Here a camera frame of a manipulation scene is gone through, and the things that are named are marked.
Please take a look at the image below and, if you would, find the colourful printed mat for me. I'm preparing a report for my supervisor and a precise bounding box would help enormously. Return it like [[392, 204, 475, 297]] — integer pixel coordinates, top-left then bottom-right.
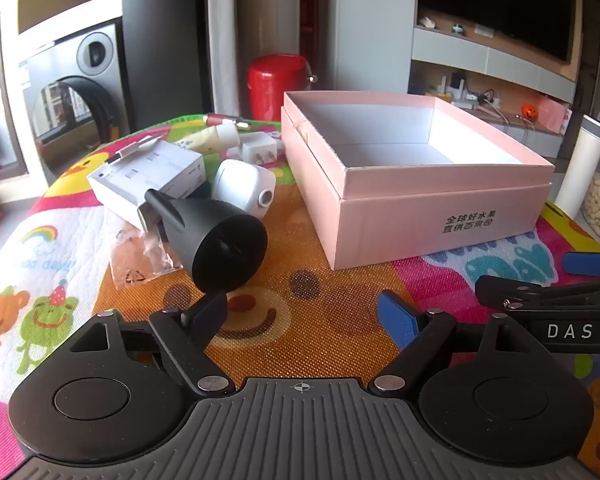
[[0, 112, 600, 480]]

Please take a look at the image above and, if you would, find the cream white tube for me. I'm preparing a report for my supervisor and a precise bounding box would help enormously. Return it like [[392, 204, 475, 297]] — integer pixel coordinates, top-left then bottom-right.
[[190, 125, 238, 156]]

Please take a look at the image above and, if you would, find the white bottle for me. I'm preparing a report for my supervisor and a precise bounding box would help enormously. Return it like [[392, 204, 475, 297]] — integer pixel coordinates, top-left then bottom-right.
[[555, 114, 600, 218]]

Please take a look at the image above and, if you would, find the white rounded device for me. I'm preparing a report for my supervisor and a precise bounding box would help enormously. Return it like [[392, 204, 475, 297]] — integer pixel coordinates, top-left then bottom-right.
[[211, 159, 276, 220]]

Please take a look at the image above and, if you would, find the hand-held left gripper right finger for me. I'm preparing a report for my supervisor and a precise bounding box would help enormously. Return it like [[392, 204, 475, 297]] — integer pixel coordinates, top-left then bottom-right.
[[372, 290, 548, 395]]

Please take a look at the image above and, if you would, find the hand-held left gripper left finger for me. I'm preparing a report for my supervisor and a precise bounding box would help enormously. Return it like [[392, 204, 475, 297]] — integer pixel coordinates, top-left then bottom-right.
[[69, 291, 237, 395]]

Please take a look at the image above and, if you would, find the white television cabinet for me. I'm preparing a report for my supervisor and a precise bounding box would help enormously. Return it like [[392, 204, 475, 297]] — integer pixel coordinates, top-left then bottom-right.
[[410, 5, 581, 161]]

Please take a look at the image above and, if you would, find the white carton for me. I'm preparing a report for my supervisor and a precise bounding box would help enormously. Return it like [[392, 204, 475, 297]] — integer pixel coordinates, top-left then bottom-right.
[[86, 140, 204, 231]]

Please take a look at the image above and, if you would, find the pink cardboard box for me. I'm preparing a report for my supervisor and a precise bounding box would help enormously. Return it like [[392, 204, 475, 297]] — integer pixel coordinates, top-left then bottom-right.
[[280, 91, 556, 271]]

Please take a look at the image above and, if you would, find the white leaning panel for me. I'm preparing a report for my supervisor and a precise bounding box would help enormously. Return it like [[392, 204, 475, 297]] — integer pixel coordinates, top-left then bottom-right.
[[207, 0, 301, 116]]

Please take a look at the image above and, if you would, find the clear plastic bag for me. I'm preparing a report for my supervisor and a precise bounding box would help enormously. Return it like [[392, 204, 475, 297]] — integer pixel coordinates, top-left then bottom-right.
[[109, 227, 176, 288]]

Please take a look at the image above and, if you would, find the white power adapter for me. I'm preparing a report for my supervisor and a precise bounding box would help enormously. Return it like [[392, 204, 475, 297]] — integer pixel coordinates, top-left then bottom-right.
[[237, 132, 286, 166]]

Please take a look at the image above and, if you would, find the black conical nozzle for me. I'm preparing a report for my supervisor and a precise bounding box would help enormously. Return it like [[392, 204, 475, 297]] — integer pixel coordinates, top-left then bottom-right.
[[144, 188, 269, 293]]

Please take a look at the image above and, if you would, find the pink packet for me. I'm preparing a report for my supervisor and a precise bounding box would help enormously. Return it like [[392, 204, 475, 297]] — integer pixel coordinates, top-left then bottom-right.
[[537, 95, 573, 135]]

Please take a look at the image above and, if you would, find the grey washing machine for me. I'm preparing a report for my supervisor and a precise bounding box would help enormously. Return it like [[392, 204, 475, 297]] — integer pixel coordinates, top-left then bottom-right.
[[19, 20, 131, 181]]

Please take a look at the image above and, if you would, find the red pedestal bin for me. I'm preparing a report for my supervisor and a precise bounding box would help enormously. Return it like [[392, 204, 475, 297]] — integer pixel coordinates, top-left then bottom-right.
[[246, 53, 318, 121]]

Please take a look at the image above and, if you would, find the black television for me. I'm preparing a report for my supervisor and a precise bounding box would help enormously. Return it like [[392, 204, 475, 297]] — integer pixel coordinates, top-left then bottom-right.
[[417, 0, 578, 63]]

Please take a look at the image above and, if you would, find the dark grey tall cabinet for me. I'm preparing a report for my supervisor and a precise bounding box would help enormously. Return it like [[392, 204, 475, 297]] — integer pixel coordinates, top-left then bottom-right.
[[121, 0, 216, 136]]

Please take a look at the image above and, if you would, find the red silver cylinder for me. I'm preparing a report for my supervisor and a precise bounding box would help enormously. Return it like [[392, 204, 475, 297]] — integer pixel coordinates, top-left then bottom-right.
[[203, 112, 253, 131]]

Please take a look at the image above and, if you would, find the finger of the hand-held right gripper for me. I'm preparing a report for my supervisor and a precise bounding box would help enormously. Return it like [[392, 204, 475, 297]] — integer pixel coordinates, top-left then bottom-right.
[[562, 251, 600, 277], [475, 275, 600, 312]]

